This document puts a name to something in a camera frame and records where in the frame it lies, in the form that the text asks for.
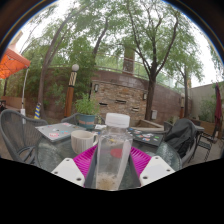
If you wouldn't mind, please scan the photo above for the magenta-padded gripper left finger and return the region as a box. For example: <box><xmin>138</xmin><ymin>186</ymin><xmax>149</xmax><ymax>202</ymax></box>
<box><xmin>50</xmin><ymin>144</ymin><xmax>99</xmax><ymax>189</ymax></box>

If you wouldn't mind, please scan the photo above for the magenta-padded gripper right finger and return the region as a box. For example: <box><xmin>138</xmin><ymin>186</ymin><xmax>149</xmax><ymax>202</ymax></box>
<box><xmin>128</xmin><ymin>146</ymin><xmax>176</xmax><ymax>187</ymax></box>

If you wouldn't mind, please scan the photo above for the clear white-capped drink bottle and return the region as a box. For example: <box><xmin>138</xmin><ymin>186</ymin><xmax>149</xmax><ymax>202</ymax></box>
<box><xmin>95</xmin><ymin>112</ymin><xmax>134</xmax><ymax>192</ymax></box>

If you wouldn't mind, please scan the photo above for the white ribbed mug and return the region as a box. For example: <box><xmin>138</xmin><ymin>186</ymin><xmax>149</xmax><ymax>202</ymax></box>
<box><xmin>70</xmin><ymin>129</ymin><xmax>100</xmax><ymax>155</ymax></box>

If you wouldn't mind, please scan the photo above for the flat round red coaster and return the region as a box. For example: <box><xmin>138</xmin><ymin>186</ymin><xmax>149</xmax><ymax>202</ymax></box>
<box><xmin>109</xmin><ymin>147</ymin><xmax>124</xmax><ymax>159</ymax></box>

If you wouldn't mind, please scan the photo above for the silver laptop with stickers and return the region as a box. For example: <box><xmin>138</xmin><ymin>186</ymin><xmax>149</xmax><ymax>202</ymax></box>
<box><xmin>35</xmin><ymin>122</ymin><xmax>87</xmax><ymax>144</ymax></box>

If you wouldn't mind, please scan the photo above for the small grey wicker chair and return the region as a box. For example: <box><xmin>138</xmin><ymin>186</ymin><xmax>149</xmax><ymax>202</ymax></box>
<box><xmin>60</xmin><ymin>113</ymin><xmax>81</xmax><ymax>126</ymax></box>

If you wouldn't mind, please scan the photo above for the green plant in blue pot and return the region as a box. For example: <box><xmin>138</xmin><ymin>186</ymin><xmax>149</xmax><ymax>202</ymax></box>
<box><xmin>74</xmin><ymin>93</ymin><xmax>100</xmax><ymax>131</ymax></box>

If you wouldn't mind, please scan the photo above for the black jacket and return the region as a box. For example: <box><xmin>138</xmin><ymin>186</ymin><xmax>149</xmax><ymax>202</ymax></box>
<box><xmin>164</xmin><ymin>118</ymin><xmax>198</xmax><ymax>158</ymax></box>

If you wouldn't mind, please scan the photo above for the forked dark-trunk tree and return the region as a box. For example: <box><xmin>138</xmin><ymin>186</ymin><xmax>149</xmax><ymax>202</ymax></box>
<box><xmin>113</xmin><ymin>0</ymin><xmax>204</xmax><ymax>121</ymax></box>

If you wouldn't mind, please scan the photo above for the yellow blue striped cone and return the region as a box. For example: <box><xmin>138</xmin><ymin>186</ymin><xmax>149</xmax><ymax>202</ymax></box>
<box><xmin>33</xmin><ymin>102</ymin><xmax>43</xmax><ymax>120</ymax></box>

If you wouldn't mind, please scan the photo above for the large grey wicker chair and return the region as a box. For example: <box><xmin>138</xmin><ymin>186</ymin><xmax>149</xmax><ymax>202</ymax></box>
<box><xmin>0</xmin><ymin>109</ymin><xmax>49</xmax><ymax>164</ymax></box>

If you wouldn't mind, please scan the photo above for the slender grey-trunk tree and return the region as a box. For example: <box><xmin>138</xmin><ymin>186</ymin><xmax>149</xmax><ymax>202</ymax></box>
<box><xmin>19</xmin><ymin>6</ymin><xmax>101</xmax><ymax>116</ymax></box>

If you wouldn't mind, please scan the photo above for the closed red umbrella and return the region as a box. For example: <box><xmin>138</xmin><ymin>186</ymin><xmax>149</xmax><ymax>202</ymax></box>
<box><xmin>214</xmin><ymin>82</ymin><xmax>224</xmax><ymax>134</ymax></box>

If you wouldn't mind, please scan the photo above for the orange canopy tent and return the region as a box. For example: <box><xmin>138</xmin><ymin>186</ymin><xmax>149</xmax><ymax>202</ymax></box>
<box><xmin>0</xmin><ymin>44</ymin><xmax>32</xmax><ymax>116</ymax></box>

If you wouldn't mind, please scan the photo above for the wooden lamp post with globe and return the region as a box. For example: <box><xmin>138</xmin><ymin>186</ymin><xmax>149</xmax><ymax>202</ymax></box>
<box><xmin>63</xmin><ymin>63</ymin><xmax>80</xmax><ymax>118</ymax></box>

